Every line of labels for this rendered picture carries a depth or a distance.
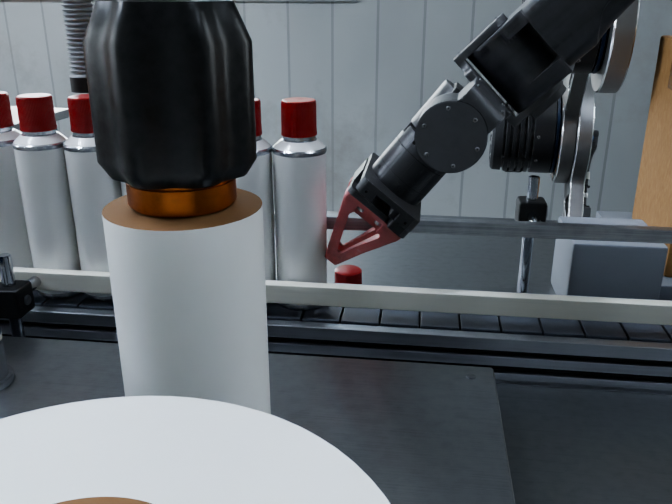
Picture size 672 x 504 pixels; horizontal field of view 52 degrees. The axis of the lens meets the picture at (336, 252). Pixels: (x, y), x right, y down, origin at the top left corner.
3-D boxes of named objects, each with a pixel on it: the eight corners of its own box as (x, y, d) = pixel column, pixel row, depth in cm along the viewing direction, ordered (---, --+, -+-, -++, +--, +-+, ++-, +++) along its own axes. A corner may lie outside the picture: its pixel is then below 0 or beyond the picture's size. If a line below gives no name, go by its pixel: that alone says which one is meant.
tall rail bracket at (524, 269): (511, 339, 74) (527, 190, 68) (505, 310, 81) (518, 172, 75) (543, 341, 73) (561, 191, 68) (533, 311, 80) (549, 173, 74)
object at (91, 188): (75, 301, 71) (46, 99, 64) (95, 281, 76) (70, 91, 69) (125, 302, 71) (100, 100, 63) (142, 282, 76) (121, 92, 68)
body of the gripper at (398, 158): (350, 192, 61) (405, 128, 59) (361, 164, 71) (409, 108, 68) (406, 237, 62) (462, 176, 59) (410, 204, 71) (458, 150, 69)
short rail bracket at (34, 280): (1, 374, 67) (-22, 260, 63) (36, 343, 73) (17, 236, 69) (33, 377, 67) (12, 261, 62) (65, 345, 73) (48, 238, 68)
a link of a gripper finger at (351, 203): (299, 247, 66) (360, 174, 63) (311, 223, 73) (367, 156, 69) (353, 290, 67) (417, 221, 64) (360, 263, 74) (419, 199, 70)
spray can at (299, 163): (278, 312, 69) (271, 104, 61) (276, 291, 73) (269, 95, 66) (330, 309, 69) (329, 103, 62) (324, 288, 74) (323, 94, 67)
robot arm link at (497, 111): (565, 85, 62) (501, 12, 61) (586, 99, 51) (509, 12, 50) (463, 173, 66) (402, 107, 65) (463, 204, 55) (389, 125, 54)
